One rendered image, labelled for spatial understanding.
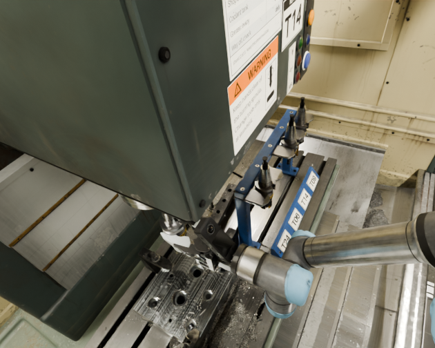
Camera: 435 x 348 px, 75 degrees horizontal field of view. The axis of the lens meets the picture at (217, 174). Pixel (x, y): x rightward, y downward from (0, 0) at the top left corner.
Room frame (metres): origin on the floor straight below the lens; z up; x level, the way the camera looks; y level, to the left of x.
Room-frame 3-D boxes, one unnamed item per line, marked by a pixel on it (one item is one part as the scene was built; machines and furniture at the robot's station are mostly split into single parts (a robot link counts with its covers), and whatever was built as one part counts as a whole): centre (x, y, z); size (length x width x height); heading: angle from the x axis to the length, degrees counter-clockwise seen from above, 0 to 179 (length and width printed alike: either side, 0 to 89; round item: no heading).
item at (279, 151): (0.71, -0.24, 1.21); 0.07 x 0.05 x 0.01; 53
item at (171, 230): (0.43, 0.13, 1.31); 0.06 x 0.06 x 0.03
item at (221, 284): (0.42, 0.15, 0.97); 0.29 x 0.23 x 0.05; 143
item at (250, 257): (0.31, -0.04, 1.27); 0.08 x 0.05 x 0.08; 143
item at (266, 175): (0.58, -0.14, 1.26); 0.04 x 0.04 x 0.07
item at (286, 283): (0.26, -0.10, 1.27); 0.11 x 0.08 x 0.09; 53
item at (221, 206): (0.73, 0.01, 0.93); 0.26 x 0.05 x 0.06; 148
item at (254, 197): (0.54, -0.11, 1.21); 0.07 x 0.05 x 0.01; 53
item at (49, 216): (0.70, 0.49, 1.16); 0.48 x 0.05 x 0.51; 143
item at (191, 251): (0.37, 0.09, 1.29); 0.09 x 0.05 x 0.02; 67
